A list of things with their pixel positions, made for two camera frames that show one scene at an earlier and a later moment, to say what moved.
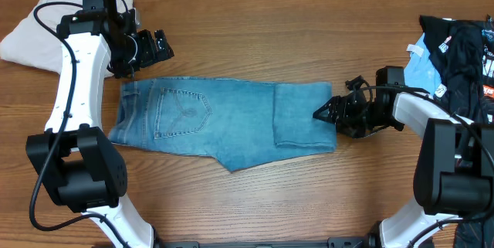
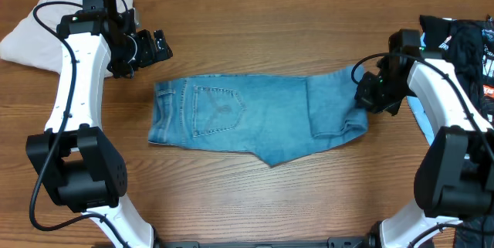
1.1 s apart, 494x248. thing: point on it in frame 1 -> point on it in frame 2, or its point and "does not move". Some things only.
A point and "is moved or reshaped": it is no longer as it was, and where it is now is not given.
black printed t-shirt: (461, 52) does not move
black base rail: (332, 242) does not move
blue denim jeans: (233, 122) is moved or reshaped
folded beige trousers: (32, 43) does not move
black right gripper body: (356, 119) -> (385, 93)
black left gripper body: (140, 52) does not move
